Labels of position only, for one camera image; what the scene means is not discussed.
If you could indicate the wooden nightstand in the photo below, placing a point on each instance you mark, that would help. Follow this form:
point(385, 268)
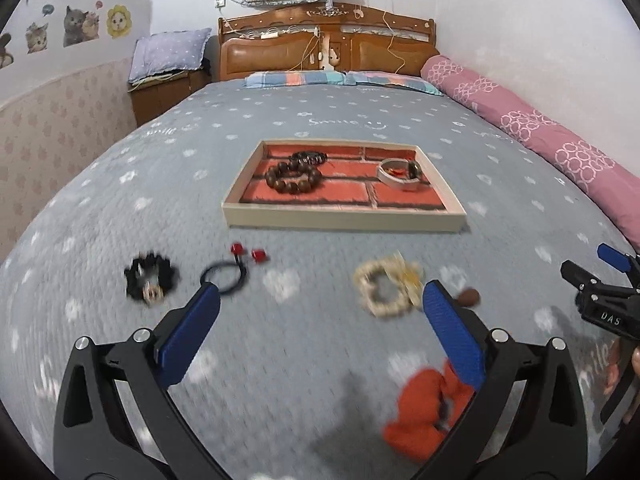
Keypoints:
point(160, 97)

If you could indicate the orange scrunchie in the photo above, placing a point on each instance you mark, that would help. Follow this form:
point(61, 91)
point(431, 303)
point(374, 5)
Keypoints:
point(415, 415)

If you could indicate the pink rolled quilt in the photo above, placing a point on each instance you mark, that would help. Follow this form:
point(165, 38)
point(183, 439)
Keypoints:
point(540, 130)

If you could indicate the tabby kitten sticker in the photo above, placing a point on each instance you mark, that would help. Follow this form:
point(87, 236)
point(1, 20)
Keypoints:
point(37, 37)

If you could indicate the wooden headboard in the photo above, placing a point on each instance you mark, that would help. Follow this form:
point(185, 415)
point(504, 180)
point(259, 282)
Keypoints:
point(260, 57)

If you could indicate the black scrunchie with round charm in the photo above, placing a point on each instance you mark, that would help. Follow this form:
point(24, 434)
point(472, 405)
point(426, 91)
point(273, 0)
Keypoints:
point(135, 280)

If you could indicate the person's right hand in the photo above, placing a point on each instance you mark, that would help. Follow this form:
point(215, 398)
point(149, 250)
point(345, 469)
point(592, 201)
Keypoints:
point(614, 367)

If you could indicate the brown wooden pendant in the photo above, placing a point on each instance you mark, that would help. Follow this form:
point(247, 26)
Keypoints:
point(470, 296)

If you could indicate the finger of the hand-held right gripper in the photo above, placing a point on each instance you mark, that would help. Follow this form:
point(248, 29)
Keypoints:
point(580, 275)
point(614, 257)

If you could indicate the wristwatch with white band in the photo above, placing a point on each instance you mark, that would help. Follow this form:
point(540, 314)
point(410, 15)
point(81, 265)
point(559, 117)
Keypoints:
point(395, 183)

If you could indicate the purple dotted cushion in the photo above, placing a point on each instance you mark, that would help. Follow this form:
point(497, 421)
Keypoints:
point(167, 52)

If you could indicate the white power strip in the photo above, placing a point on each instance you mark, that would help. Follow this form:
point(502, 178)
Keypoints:
point(270, 35)

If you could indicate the wooden tray with brick lining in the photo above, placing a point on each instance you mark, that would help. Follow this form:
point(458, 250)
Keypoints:
point(310, 210)

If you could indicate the grey cat sticker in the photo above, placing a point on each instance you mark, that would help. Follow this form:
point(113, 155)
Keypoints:
point(77, 25)

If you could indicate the grey floral bed blanket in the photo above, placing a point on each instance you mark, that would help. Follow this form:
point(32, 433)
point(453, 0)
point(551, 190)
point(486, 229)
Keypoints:
point(300, 360)

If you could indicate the cream lace scrunchie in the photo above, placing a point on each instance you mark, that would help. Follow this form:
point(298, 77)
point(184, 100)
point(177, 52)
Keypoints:
point(367, 290)

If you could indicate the yellow flower cat sticker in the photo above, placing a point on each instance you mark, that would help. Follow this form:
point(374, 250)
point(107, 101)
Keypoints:
point(118, 21)

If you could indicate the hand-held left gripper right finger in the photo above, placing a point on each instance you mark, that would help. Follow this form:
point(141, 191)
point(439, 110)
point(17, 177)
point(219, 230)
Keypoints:
point(452, 330)

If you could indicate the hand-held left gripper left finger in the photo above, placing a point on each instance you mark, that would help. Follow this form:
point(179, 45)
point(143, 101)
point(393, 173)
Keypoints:
point(190, 325)

